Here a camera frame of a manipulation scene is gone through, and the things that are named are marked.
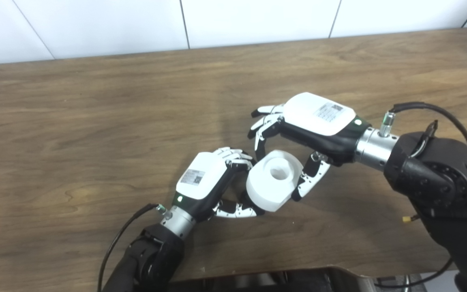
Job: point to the round white piece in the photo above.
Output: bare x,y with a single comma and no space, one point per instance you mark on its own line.
270,186

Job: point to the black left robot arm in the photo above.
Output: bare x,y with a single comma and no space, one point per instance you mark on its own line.
156,255

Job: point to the black and white right hand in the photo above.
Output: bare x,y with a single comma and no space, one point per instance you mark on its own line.
314,117

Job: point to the black and white left hand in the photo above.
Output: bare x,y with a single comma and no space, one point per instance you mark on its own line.
201,178

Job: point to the small yellow connector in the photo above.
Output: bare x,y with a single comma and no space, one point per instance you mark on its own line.
407,219

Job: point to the black robot torso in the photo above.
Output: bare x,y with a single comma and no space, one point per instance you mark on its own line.
278,280

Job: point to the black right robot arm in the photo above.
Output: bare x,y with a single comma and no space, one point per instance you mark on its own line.
440,182

